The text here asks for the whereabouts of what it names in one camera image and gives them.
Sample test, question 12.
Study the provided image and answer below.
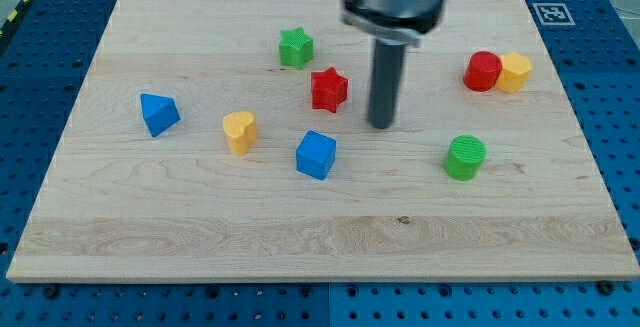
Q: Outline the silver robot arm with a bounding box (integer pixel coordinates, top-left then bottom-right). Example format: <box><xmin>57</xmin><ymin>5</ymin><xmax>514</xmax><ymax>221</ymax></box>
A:
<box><xmin>341</xmin><ymin>0</ymin><xmax>445</xmax><ymax>47</ymax></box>

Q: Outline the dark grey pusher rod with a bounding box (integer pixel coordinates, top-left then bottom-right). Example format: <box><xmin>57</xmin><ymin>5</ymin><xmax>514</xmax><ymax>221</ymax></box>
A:
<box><xmin>367</xmin><ymin>39</ymin><xmax>405</xmax><ymax>129</ymax></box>

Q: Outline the yellow hexagon block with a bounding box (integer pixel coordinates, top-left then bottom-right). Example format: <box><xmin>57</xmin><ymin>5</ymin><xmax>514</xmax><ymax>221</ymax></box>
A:
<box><xmin>495</xmin><ymin>52</ymin><xmax>532</xmax><ymax>93</ymax></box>

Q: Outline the blue triangle block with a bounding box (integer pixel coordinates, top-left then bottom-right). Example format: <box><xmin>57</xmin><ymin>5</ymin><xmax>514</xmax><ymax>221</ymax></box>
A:
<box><xmin>140</xmin><ymin>93</ymin><xmax>181</xmax><ymax>137</ymax></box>

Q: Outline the red star block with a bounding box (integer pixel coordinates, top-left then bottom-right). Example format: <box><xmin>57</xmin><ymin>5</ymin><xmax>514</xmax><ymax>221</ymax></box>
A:
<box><xmin>311</xmin><ymin>67</ymin><xmax>348</xmax><ymax>113</ymax></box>

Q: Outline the green cylinder block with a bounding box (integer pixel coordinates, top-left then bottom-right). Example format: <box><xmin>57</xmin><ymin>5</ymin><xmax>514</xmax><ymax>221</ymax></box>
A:
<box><xmin>443</xmin><ymin>135</ymin><xmax>487</xmax><ymax>181</ymax></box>

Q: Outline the red cylinder block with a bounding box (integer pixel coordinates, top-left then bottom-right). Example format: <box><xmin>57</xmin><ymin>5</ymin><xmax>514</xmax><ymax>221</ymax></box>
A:
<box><xmin>463</xmin><ymin>51</ymin><xmax>502</xmax><ymax>92</ymax></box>

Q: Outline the wooden board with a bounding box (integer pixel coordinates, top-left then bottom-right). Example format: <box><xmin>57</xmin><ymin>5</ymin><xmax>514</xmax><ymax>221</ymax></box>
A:
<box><xmin>6</xmin><ymin>0</ymin><xmax>639</xmax><ymax>283</ymax></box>

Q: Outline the yellow heart block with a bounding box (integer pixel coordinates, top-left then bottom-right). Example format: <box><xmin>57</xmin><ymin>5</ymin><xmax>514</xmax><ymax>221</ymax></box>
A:
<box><xmin>223</xmin><ymin>111</ymin><xmax>258</xmax><ymax>155</ymax></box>

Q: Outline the white fiducial marker tag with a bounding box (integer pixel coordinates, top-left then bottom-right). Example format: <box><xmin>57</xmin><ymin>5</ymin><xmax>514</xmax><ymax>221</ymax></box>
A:
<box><xmin>532</xmin><ymin>2</ymin><xmax>575</xmax><ymax>26</ymax></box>

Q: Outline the green star block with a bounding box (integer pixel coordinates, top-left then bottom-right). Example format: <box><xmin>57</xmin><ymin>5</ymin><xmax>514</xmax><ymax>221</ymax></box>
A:
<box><xmin>279</xmin><ymin>27</ymin><xmax>314</xmax><ymax>70</ymax></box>

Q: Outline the blue cube block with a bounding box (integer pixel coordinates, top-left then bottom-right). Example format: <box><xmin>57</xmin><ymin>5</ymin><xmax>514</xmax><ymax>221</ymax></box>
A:
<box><xmin>296</xmin><ymin>130</ymin><xmax>337</xmax><ymax>180</ymax></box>

